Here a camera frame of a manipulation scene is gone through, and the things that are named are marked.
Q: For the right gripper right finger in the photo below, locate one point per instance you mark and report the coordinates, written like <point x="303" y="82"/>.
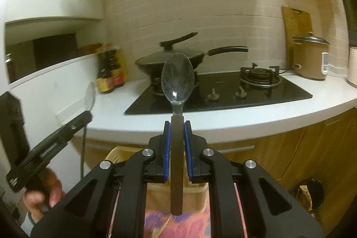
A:
<point x="245" y="201"/>

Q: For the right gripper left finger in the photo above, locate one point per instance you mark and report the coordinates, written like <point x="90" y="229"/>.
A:
<point x="110" y="201"/>

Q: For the metal spoon dark handle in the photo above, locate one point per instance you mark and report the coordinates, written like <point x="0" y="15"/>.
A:
<point x="177" y="84"/>

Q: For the left hand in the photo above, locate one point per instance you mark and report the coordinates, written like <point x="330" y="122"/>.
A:
<point x="34" y="198"/>

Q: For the tan plastic utensil basket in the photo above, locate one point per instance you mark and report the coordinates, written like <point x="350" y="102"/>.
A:
<point x="136" y="171"/>

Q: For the floral pink table cloth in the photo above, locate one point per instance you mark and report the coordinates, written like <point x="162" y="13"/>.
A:
<point x="195" y="221"/>

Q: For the black trash bin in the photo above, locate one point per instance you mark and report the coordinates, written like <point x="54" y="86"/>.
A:
<point x="310" y="194"/>

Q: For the wooden base cabinets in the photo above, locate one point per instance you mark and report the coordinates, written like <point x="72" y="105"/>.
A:
<point x="326" y="151"/>

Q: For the dark sauce bottle yellow label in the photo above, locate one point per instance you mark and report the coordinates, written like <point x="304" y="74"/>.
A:
<point x="104" y="79"/>

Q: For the black gas stove top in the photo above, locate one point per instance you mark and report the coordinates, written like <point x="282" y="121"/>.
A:
<point x="253" y="86"/>

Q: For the sauce bottle red label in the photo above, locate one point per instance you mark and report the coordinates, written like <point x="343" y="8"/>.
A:
<point x="119" y="68"/>

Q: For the black wok with lid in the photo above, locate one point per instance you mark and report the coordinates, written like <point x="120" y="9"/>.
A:
<point x="153" y="64"/>

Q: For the beige rice cooker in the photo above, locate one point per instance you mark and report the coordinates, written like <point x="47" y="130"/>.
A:
<point x="310" y="56"/>

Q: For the wooden cutting board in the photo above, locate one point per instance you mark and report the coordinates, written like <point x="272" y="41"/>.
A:
<point x="296" y="22"/>

